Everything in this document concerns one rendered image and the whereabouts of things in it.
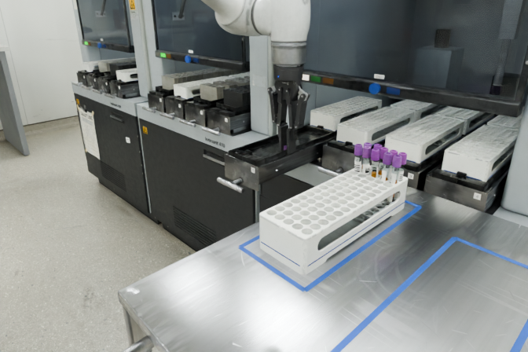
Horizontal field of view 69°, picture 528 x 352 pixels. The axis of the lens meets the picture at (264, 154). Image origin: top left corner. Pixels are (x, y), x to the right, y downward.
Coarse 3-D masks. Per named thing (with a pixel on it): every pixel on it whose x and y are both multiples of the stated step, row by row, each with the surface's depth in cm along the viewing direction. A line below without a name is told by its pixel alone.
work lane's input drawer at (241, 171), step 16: (304, 128) 126; (320, 128) 123; (256, 144) 111; (272, 144) 113; (304, 144) 110; (320, 144) 113; (240, 160) 101; (256, 160) 98; (272, 160) 101; (288, 160) 105; (304, 160) 110; (240, 176) 102; (256, 176) 98; (272, 176) 101; (240, 192) 97
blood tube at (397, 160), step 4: (396, 156) 68; (400, 156) 68; (396, 160) 68; (400, 160) 68; (392, 164) 69; (396, 164) 68; (400, 164) 68; (392, 168) 69; (396, 168) 68; (392, 172) 69; (396, 172) 69; (392, 176) 69; (396, 176) 69; (392, 180) 70; (396, 180) 69; (392, 196) 71; (388, 200) 72; (392, 200) 71; (388, 204) 72
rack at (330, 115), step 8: (360, 96) 144; (336, 104) 132; (344, 104) 132; (352, 104) 132; (360, 104) 132; (368, 104) 132; (376, 104) 136; (312, 112) 124; (320, 112) 122; (328, 112) 122; (336, 112) 122; (344, 112) 122; (352, 112) 125; (360, 112) 136; (312, 120) 125; (320, 120) 123; (328, 120) 121; (336, 120) 120; (344, 120) 134; (328, 128) 121; (336, 128) 121
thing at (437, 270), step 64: (192, 256) 60; (256, 256) 60; (384, 256) 60; (448, 256) 60; (512, 256) 60; (128, 320) 53; (192, 320) 48; (256, 320) 48; (320, 320) 48; (384, 320) 48; (448, 320) 48; (512, 320) 48
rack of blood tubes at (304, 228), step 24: (312, 192) 67; (336, 192) 67; (360, 192) 68; (384, 192) 67; (264, 216) 59; (288, 216) 59; (312, 216) 60; (336, 216) 59; (360, 216) 70; (384, 216) 69; (264, 240) 61; (288, 240) 56; (312, 240) 55; (336, 240) 60; (288, 264) 57; (312, 264) 56
